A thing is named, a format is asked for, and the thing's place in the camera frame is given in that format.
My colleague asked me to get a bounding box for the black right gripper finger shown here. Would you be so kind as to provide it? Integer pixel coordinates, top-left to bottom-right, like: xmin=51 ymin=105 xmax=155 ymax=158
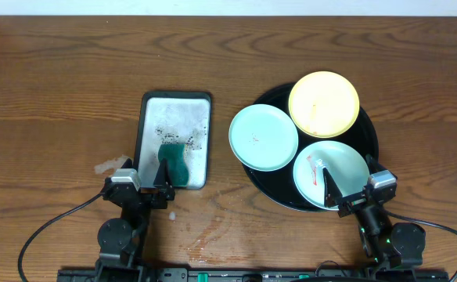
xmin=365 ymin=154 xmax=386 ymax=174
xmin=322 ymin=168 xmax=343 ymax=208

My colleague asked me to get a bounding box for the green yellow sponge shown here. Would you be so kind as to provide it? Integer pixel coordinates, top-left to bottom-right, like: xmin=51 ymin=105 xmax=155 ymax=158
xmin=158 ymin=143 xmax=189 ymax=187

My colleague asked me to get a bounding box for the mint plate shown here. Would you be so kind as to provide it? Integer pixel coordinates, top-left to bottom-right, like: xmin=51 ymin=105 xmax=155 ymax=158
xmin=293 ymin=140 xmax=369 ymax=211
xmin=228 ymin=104 xmax=299 ymax=172

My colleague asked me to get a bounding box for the yellow plate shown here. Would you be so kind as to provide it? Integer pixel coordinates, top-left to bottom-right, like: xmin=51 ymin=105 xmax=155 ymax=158
xmin=288 ymin=71 xmax=360 ymax=139

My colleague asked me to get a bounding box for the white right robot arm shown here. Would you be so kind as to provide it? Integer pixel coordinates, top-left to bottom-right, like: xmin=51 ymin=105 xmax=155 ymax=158
xmin=322 ymin=154 xmax=426 ymax=281

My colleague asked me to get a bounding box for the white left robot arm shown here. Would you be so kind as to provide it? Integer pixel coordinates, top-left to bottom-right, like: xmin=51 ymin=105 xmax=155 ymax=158
xmin=96 ymin=159 xmax=175 ymax=282

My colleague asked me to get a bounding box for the round black tray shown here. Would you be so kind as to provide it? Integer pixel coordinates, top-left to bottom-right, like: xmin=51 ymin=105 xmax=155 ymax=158
xmin=240 ymin=81 xmax=380 ymax=213

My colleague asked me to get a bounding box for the black rectangular soap tray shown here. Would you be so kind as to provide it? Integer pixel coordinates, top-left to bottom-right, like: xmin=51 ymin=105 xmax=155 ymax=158
xmin=134 ymin=91 xmax=211 ymax=190

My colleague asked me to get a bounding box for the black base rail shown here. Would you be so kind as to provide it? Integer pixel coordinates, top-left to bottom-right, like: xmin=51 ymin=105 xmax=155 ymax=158
xmin=56 ymin=268 xmax=449 ymax=282

